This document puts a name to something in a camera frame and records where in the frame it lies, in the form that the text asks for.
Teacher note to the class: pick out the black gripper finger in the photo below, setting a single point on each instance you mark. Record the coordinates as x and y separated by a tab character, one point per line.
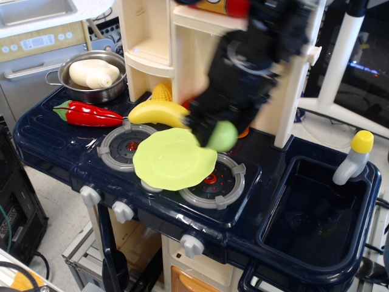
201	128

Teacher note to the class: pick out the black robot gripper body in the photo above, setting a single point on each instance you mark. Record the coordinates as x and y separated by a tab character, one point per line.
239	77

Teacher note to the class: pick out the green toy pear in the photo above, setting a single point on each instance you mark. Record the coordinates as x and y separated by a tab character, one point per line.
223	137

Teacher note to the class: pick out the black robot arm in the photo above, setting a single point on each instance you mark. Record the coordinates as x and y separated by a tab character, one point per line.
287	17

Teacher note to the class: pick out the light green toy plate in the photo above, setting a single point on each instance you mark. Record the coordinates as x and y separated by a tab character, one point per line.
173	160

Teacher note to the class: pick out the red white toy sushi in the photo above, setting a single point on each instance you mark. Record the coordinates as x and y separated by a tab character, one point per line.
187	104

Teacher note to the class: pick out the yellow toy banana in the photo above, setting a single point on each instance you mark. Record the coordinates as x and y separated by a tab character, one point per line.
159	111

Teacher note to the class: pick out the orange toy carrot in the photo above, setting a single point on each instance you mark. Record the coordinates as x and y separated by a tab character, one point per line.
244	133

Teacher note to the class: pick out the yellow toy corn cob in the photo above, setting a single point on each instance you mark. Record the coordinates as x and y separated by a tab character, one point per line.
162	92

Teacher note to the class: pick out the red toy ketchup bottle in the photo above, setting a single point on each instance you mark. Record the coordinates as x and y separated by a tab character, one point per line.
233	8

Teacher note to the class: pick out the navy cream toy kitchen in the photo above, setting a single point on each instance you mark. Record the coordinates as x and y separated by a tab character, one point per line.
269	209

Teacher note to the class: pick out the cream toy bottle in pot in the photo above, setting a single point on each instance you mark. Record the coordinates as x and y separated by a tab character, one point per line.
93	73

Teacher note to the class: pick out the red toy chili pepper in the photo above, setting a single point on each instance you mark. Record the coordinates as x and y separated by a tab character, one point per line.
87	115

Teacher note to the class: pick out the small steel pot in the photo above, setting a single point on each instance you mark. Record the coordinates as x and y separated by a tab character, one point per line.
84	94

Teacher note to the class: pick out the white pipe stand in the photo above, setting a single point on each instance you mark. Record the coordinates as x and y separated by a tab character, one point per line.
324	104

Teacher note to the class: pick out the grey yellow toy faucet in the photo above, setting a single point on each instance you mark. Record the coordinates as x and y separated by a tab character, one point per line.
357	158

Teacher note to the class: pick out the grey toy dishwasher unit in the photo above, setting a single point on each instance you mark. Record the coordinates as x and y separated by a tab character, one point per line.
27	57

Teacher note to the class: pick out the black computer tower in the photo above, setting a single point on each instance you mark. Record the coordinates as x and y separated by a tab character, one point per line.
23	220

